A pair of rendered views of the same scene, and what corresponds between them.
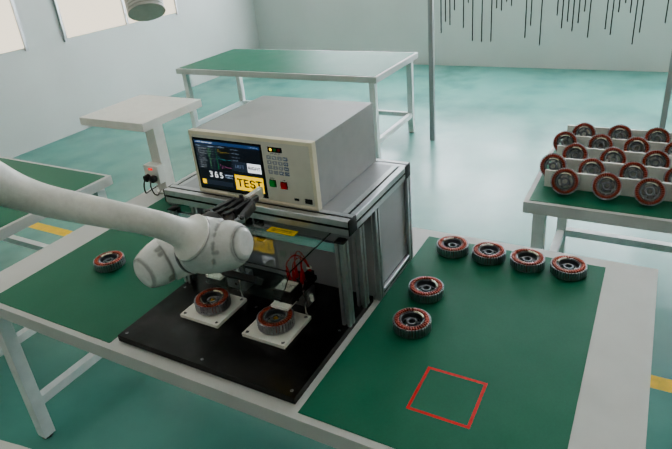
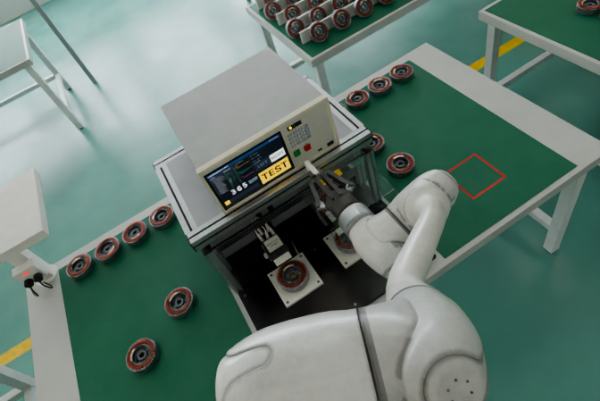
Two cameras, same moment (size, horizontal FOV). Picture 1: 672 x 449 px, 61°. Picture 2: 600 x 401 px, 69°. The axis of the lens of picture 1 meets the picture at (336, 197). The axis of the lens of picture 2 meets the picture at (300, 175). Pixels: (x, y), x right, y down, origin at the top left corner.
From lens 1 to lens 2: 124 cm
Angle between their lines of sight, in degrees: 41
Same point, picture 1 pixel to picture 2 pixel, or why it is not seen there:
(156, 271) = not seen: hidden behind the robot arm
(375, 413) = (470, 216)
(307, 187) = (328, 133)
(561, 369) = (482, 118)
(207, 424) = not seen: hidden behind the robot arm
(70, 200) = (424, 255)
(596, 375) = (495, 106)
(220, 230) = (444, 183)
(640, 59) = not seen: outside the picture
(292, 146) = (310, 111)
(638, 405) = (525, 103)
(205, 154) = (223, 180)
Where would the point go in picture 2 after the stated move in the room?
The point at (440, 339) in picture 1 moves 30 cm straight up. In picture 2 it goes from (421, 158) to (418, 103)
